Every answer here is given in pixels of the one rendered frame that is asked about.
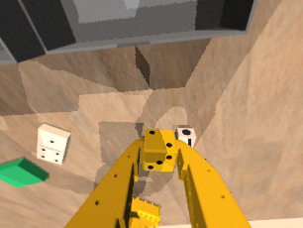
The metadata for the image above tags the green rectangular block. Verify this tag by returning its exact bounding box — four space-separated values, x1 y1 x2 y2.
0 158 49 187

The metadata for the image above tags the grey bin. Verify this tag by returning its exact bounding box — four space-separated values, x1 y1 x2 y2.
0 0 257 64

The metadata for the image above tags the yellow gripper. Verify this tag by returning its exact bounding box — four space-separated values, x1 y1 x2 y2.
64 139 252 228

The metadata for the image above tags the white domino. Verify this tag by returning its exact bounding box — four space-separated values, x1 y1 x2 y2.
37 124 71 165

